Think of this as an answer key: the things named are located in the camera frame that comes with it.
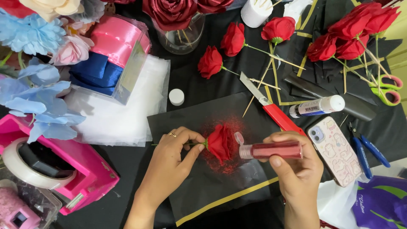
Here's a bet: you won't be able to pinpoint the light blue chrysanthemum flower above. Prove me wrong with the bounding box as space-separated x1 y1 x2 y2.
0 9 67 57

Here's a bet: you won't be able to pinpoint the white glue stick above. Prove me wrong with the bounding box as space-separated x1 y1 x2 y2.
289 95 346 119

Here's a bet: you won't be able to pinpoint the pink tape dispenser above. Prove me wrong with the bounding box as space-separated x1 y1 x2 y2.
0 114 120 216

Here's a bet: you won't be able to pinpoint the blue satin ribbon roll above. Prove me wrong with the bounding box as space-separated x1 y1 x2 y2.
69 52 124 96

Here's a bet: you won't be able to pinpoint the bundle of wooden skewers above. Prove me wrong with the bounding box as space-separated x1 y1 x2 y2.
253 0 284 11

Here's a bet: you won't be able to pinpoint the white plastic bag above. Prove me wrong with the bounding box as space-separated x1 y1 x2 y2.
317 177 372 229

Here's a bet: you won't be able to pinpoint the white round cap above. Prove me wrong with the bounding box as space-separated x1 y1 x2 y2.
169 88 185 107

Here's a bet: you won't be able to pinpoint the bright red fabric flower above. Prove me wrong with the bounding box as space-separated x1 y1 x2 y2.
0 0 36 18

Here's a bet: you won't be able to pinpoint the white crumpled paper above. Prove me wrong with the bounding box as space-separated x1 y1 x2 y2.
283 0 314 27

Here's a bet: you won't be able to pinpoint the red box cutter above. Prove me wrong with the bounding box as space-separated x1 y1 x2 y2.
239 71 306 137

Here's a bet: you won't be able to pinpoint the person's right hand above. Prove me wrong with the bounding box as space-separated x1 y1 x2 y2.
259 131 324 206

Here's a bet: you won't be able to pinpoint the glitter-dusted red artificial rose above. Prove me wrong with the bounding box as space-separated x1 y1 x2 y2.
151 124 231 165

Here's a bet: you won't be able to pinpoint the pink satin ribbon roll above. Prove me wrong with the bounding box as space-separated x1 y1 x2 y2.
90 15 152 69

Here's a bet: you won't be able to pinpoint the blue-handled pliers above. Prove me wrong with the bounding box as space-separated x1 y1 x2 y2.
348 122 391 180

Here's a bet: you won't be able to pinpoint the red glitter tube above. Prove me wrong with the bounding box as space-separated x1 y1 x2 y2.
234 132 303 160

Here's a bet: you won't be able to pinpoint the white cup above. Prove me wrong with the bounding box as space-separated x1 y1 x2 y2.
240 0 274 29

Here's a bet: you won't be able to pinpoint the pink glittery gadget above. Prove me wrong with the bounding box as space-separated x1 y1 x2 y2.
0 187 42 229

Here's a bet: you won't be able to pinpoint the pile of black gold-edged paper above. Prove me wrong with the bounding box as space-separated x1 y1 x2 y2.
269 0 407 107

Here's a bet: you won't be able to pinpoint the spilled red glitter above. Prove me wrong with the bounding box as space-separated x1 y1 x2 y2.
200 116 252 175

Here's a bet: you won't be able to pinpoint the clear plastic ribbon box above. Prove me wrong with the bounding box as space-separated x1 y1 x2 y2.
68 14 152 106

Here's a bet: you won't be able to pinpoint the phone in pink patterned case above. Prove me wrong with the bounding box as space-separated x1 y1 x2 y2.
307 116 364 188

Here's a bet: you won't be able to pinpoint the stack of white tissue sheets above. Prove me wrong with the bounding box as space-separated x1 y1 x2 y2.
64 54 171 148

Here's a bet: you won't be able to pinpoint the black gold-edged wrapping sheet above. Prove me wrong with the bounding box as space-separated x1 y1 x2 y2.
147 91 288 227

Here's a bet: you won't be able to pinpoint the green and pink scissors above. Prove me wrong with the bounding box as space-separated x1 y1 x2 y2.
368 74 404 107

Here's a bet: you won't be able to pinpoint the pale pink artificial rose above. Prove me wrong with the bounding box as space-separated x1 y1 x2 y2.
49 33 95 66

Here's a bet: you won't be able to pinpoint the purple printed bag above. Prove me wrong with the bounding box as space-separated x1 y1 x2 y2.
351 175 407 229

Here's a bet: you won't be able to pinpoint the cream artificial rose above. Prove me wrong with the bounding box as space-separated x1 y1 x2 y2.
18 0 85 23

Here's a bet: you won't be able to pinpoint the red artificial rose on skewer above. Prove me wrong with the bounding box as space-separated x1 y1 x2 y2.
363 5 401 77
242 17 296 118
335 34 379 86
327 3 391 77
197 45 281 90
220 22 307 71
306 33 372 85

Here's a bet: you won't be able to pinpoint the light blue hydrangea flowers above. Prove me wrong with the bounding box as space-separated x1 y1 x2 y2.
0 57 87 144

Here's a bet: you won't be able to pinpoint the clear glass vase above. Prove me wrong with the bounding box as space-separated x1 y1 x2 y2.
152 12 206 55

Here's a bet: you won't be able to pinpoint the clear plastic container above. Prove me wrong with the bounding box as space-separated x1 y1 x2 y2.
0 179 63 229

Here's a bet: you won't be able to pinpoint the dark red satin rose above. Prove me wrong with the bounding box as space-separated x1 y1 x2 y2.
197 0 235 14
142 0 198 32

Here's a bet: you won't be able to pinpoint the black paper roll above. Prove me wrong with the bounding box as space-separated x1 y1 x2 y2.
284 74 378 122

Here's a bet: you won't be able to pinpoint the person's left hand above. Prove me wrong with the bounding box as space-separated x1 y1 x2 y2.
141 127 206 205

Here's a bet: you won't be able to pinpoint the grey artificial flower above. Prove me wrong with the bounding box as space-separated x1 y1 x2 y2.
68 0 106 25

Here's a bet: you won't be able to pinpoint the clear adhesive tape roll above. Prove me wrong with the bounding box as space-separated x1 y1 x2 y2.
1 137 78 190

